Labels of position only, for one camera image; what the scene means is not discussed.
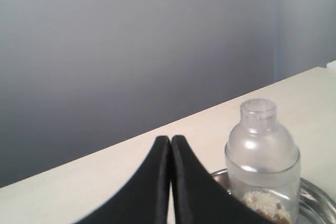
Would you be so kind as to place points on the round stainless steel plate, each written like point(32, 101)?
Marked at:
point(312, 200)

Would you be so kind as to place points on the clear plastic shaker bottle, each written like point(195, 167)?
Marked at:
point(263, 162)

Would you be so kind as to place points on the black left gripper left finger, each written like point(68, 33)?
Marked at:
point(145, 196)

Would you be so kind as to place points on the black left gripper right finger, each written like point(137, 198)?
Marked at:
point(197, 197)

